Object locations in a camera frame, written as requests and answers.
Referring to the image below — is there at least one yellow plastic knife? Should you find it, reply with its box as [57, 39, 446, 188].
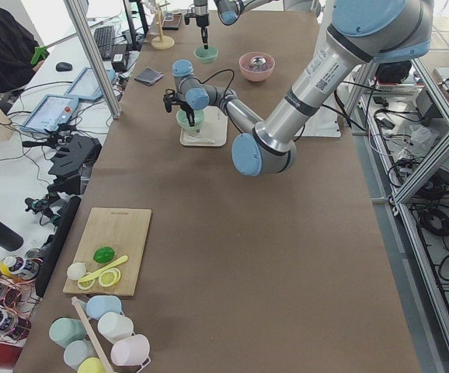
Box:
[78, 255, 129, 282]

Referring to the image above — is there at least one upper lemon slice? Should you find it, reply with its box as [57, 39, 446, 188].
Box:
[98, 267, 121, 288]

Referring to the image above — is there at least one pink bowl with ice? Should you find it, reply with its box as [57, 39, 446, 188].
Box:
[238, 52, 275, 82]

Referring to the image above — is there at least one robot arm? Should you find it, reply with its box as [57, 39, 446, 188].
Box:
[163, 0, 434, 176]
[183, 0, 324, 50]

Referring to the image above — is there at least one wooden cup tree stand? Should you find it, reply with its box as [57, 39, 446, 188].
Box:
[146, 0, 175, 51]

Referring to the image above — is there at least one green lime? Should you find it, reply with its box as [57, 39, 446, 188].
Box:
[92, 246, 116, 263]

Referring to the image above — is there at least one grey folded cloth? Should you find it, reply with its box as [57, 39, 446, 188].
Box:
[134, 68, 164, 86]

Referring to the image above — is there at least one mint green cup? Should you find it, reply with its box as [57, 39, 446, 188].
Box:
[49, 318, 86, 348]

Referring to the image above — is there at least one pink cup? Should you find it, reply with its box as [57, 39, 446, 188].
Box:
[110, 334, 151, 366]

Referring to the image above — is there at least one blue teach pendant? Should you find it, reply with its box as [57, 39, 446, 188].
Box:
[19, 94, 79, 134]
[65, 68, 103, 102]

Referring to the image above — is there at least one person in black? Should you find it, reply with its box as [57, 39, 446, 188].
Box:
[0, 8, 43, 94]

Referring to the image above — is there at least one white cup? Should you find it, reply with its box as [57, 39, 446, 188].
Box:
[97, 312, 134, 343]

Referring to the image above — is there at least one lower lemon slice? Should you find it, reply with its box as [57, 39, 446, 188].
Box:
[77, 279, 96, 291]

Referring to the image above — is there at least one lemon slice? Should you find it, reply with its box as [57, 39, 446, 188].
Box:
[77, 279, 96, 291]
[98, 267, 121, 288]

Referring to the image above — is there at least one light blue cup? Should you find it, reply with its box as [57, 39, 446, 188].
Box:
[85, 295, 123, 319]

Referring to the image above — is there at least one pale blue grey cup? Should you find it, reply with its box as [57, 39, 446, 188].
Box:
[63, 340, 97, 371]

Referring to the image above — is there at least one cream serving tray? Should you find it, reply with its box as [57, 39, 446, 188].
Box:
[179, 106, 228, 148]

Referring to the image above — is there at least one yellow cup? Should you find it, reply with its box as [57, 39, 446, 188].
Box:
[77, 357, 106, 373]

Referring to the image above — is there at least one black braided cable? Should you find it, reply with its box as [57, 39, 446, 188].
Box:
[200, 68, 236, 98]

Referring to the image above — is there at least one white garlic bulb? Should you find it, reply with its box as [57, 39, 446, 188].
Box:
[67, 262, 87, 281]

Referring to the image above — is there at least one bamboo cutting board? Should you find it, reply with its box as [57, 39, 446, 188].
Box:
[63, 207, 152, 297]

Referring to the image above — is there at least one black computer mouse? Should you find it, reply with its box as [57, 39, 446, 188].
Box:
[55, 61, 73, 72]

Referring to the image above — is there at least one green bowl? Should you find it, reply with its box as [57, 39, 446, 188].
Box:
[176, 107, 205, 131]
[193, 46, 218, 64]

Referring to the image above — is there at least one black keyboard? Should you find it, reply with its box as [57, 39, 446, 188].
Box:
[93, 26, 115, 61]

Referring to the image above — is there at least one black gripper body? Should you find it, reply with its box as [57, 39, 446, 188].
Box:
[183, 12, 209, 28]
[163, 89, 193, 124]

